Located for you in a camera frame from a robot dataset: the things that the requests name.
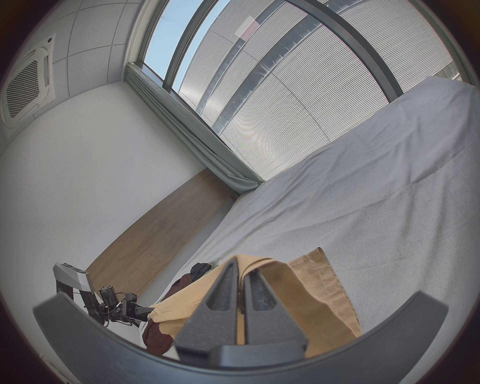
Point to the grey-green curtain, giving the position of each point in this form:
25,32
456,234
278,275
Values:
195,142

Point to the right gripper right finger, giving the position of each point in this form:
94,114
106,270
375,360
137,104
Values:
273,326

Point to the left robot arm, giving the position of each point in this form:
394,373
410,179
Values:
73,275

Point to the white ceiling air conditioner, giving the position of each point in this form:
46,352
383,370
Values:
26,90

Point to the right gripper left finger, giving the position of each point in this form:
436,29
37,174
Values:
204,326

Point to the tan shorts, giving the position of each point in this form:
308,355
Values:
315,300

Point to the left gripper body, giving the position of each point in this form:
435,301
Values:
125,311

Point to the brown garment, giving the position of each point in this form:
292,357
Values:
155,337

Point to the bed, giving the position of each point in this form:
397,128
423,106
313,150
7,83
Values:
356,187

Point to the dark grey garment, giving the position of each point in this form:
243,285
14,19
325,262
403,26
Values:
198,270

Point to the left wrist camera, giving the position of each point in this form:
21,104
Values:
108,293

